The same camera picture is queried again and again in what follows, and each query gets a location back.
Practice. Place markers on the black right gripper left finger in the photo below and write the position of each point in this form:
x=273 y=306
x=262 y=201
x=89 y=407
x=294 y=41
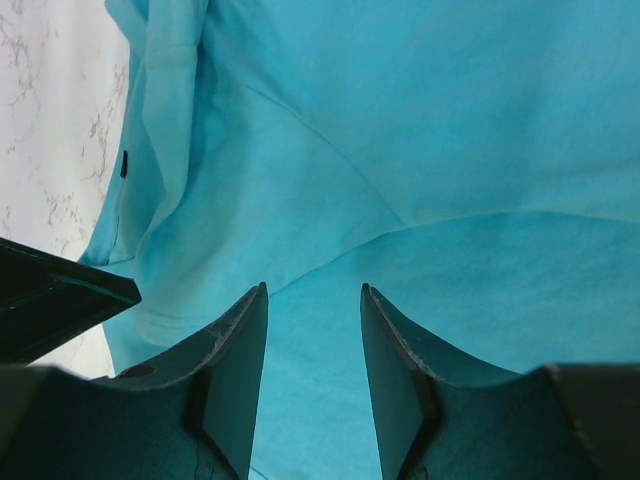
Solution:
x=222 y=366

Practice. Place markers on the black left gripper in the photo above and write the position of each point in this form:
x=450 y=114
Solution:
x=47 y=300

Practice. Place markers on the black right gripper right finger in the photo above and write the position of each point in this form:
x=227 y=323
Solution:
x=439 y=412

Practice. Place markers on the turquoise t shirt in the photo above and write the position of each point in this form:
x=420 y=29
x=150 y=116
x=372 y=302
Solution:
x=476 y=161

